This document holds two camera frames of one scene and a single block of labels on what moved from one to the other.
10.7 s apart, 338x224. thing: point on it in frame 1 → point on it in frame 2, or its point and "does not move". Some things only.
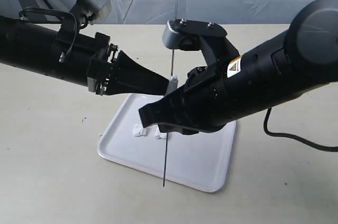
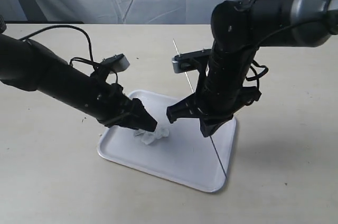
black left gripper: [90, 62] → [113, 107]
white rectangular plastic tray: [202, 161] does not move
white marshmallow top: [172, 84] → [147, 137]
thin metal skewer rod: [170, 75] → [193, 91]
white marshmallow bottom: [157, 134] does not move
